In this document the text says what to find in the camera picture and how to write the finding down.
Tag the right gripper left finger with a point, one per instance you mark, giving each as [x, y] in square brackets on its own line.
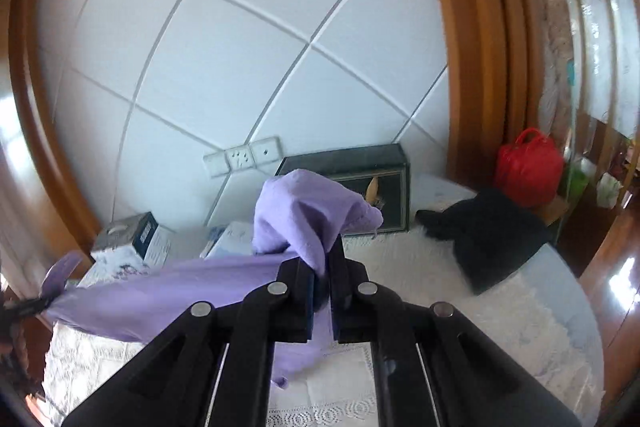
[211, 366]

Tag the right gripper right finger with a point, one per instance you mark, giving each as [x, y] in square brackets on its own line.
[432, 366]

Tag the purple t-shirt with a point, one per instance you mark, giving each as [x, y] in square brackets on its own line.
[299, 215]

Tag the white lace tablecloth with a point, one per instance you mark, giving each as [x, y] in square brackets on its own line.
[213, 333]

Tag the white cookware set box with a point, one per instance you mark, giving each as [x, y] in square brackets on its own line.
[137, 242]

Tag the black knit garment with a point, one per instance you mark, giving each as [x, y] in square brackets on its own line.
[493, 237]

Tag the white flat paper box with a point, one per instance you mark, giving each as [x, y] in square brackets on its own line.
[235, 239]

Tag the red plastic bag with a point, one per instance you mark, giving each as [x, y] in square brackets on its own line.
[529, 170]

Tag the dark gift bag gold handle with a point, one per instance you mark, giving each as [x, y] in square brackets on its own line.
[379, 173]

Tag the white wall socket panel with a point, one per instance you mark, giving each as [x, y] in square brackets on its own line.
[253, 155]

